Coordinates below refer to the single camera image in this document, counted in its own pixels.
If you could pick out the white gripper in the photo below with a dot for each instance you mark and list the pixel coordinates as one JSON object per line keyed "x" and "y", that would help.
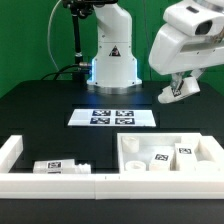
{"x": 189, "y": 39}

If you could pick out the white square tabletop part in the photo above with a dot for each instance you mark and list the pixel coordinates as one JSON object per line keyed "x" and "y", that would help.
{"x": 136, "y": 150}

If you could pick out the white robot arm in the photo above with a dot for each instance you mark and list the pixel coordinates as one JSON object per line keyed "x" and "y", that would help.
{"x": 114, "y": 68}

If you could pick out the white U-shaped fence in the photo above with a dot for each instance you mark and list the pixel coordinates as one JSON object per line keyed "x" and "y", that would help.
{"x": 137, "y": 185}

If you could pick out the white sheet with tags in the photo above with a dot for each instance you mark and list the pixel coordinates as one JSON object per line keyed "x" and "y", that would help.
{"x": 112, "y": 117}

